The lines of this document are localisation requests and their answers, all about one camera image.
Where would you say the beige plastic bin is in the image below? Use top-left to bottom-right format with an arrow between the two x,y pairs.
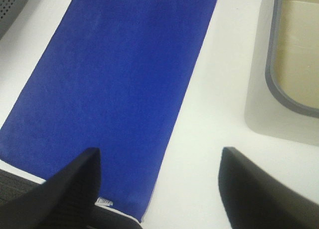
245,0 -> 319,146

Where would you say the blue towel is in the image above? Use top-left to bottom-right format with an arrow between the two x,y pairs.
0,0 -> 217,220

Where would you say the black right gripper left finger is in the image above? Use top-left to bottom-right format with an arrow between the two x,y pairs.
0,148 -> 101,229

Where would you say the grey perforated plastic basket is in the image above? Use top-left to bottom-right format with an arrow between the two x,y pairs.
0,0 -> 42,39

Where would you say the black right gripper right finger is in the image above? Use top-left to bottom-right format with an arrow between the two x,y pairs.
218,147 -> 319,229

